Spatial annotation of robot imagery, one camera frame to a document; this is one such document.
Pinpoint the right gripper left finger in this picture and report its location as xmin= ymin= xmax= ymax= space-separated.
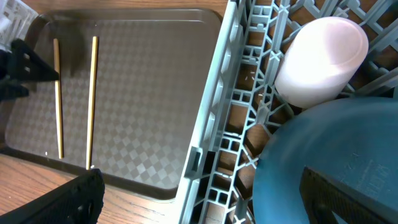
xmin=1 ymin=169 xmax=105 ymax=224

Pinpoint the clear plastic bin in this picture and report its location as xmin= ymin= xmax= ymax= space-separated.
xmin=1 ymin=0 xmax=39 ymax=51

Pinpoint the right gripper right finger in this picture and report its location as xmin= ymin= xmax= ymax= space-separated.
xmin=299 ymin=167 xmax=389 ymax=223

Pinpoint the grey dishwasher rack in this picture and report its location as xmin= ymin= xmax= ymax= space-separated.
xmin=170 ymin=0 xmax=397 ymax=223

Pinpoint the dark blue plate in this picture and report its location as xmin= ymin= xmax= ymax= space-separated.
xmin=252 ymin=97 xmax=397 ymax=223

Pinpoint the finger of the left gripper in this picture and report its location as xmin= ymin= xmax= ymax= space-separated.
xmin=1 ymin=85 xmax=29 ymax=101
xmin=7 ymin=39 xmax=60 ymax=82

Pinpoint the pink cup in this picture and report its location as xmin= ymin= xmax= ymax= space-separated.
xmin=274 ymin=17 xmax=369 ymax=108

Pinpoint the dark brown serving tray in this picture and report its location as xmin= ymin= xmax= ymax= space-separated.
xmin=1 ymin=9 xmax=221 ymax=200

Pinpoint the wooden chopstick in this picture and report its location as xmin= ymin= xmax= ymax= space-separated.
xmin=86 ymin=36 xmax=98 ymax=170
xmin=53 ymin=39 xmax=64 ymax=159

